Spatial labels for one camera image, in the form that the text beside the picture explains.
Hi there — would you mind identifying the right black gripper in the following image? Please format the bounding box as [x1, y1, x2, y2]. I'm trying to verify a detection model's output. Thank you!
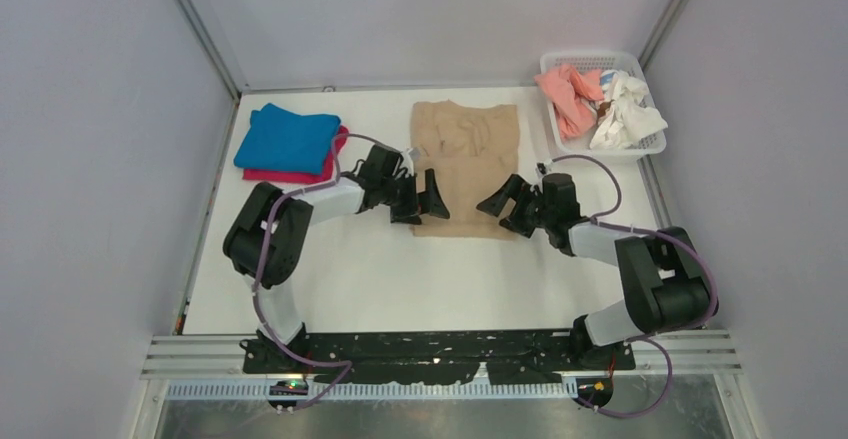
[478, 175, 556, 240]

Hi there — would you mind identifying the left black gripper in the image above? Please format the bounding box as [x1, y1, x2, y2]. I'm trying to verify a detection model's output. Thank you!
[380, 171, 449, 227]

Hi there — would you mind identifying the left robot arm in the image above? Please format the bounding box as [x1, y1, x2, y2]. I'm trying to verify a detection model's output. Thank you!
[223, 144, 451, 373]

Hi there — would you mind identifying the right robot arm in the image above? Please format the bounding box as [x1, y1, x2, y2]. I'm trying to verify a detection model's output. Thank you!
[476, 173, 718, 370]

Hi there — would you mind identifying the folded magenta t shirt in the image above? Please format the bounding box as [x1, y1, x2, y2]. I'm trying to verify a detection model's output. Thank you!
[234, 125, 349, 185]

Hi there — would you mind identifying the pink t shirt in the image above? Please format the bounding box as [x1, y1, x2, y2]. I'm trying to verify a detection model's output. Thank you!
[534, 64, 604, 140]

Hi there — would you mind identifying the white plastic basket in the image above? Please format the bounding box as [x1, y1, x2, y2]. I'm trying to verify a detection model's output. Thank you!
[534, 50, 668, 162]

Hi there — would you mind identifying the white t shirt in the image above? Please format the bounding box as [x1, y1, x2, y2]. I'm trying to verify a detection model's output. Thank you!
[589, 69, 668, 150]

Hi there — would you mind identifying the folded blue t shirt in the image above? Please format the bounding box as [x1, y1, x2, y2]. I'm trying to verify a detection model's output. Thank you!
[233, 103, 342, 174]

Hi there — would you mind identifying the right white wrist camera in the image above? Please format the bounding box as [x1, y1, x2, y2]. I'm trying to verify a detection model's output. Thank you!
[535, 162, 553, 182]

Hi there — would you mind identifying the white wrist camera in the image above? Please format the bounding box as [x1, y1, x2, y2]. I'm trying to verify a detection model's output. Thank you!
[399, 147, 422, 175]
[535, 162, 553, 182]

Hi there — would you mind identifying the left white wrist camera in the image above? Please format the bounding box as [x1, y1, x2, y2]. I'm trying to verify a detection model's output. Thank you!
[399, 147, 422, 175]

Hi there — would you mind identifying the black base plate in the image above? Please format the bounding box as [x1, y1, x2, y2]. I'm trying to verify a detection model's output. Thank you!
[240, 329, 635, 385]

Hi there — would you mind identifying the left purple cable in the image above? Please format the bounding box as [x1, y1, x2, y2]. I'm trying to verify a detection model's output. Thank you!
[250, 133, 415, 411]

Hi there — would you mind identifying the aluminium frame rail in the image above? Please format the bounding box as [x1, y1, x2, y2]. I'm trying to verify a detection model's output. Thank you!
[141, 331, 743, 405]

